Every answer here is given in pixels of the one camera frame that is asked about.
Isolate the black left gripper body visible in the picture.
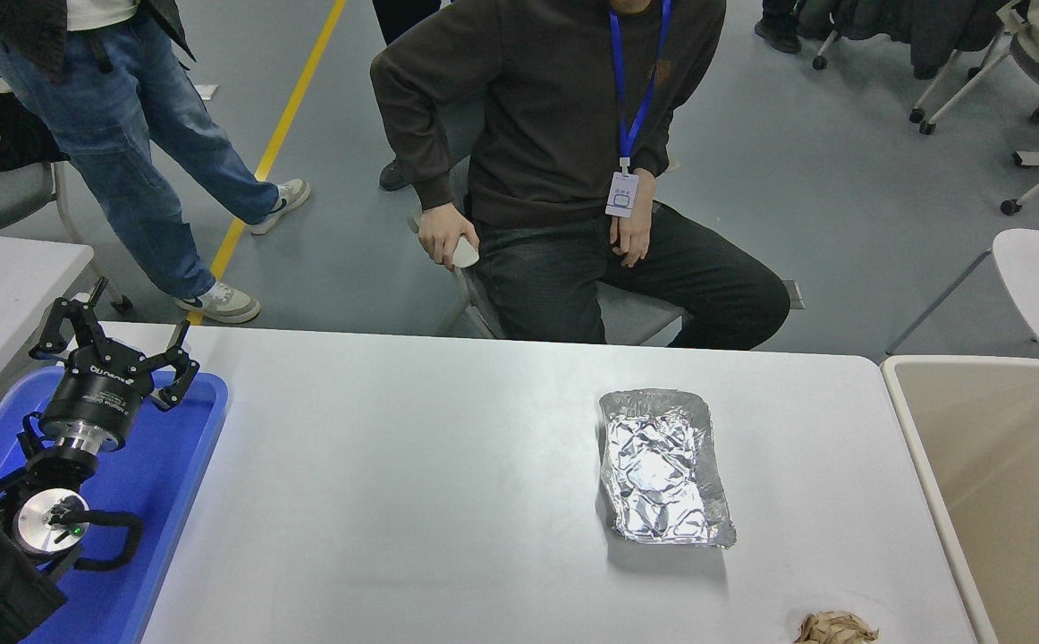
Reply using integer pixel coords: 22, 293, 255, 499
38, 344, 160, 445

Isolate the foil tray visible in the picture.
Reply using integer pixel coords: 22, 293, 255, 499
598, 388, 738, 548

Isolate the person's right hand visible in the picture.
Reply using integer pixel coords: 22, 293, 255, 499
417, 204, 481, 267

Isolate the person's left hand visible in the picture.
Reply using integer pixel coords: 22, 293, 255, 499
611, 168, 658, 268

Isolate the white side table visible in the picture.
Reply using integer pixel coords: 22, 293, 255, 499
0, 231, 95, 421

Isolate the blue plastic tray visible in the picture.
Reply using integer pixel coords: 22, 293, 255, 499
0, 365, 229, 644

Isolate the person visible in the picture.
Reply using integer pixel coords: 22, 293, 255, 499
755, 0, 807, 55
372, 0, 444, 191
0, 0, 313, 325
369, 0, 791, 352

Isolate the black bag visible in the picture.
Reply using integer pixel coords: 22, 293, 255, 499
0, 18, 70, 175

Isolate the grey office chair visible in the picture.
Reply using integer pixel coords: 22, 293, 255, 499
406, 89, 690, 348

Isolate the crumpled tan paper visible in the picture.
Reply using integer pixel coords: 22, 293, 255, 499
794, 611, 880, 644

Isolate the white-legged chair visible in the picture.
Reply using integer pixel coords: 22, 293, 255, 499
811, 31, 963, 124

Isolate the dark jacket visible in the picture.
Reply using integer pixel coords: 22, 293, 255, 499
797, 0, 1017, 80

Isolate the large pale bin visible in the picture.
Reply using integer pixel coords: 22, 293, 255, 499
880, 355, 1039, 644

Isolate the blue lanyard with badge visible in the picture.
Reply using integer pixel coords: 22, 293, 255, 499
604, 0, 674, 219

